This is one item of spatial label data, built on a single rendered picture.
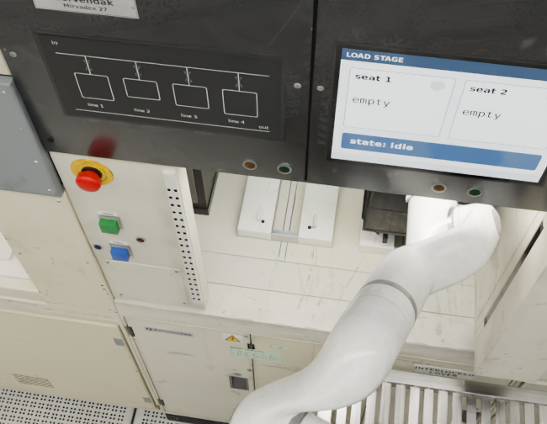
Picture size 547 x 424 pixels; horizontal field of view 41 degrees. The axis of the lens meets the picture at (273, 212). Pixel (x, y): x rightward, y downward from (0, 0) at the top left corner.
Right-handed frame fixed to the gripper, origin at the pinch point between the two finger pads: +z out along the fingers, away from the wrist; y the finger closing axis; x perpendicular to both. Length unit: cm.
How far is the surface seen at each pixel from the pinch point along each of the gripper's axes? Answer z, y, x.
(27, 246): -30, -74, -14
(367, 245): -10.0, -8.7, -31.3
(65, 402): -29, -93, -122
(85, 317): -30, -70, -47
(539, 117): -30.2, 5.9, 38.8
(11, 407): -33, -110, -122
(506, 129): -30.2, 2.8, 35.8
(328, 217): -4.2, -17.8, -31.3
